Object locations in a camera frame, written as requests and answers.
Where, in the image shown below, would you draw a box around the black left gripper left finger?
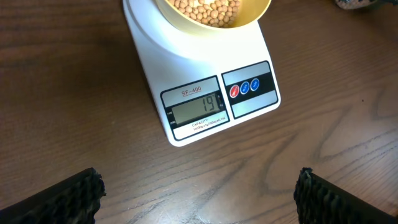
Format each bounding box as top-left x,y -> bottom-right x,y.
1,168 -> 106,224

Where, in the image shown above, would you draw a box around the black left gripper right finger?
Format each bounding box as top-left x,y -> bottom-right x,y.
294,167 -> 397,224

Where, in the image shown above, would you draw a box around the white digital kitchen scale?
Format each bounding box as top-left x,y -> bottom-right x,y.
123,0 -> 281,147

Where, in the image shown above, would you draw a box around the pale yellow bowl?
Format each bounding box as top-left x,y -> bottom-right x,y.
155,0 -> 271,36

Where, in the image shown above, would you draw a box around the soybeans in yellow bowl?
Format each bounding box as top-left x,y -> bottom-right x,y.
167,0 -> 241,28

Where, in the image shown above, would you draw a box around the clear plastic container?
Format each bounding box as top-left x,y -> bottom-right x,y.
335,0 -> 377,10

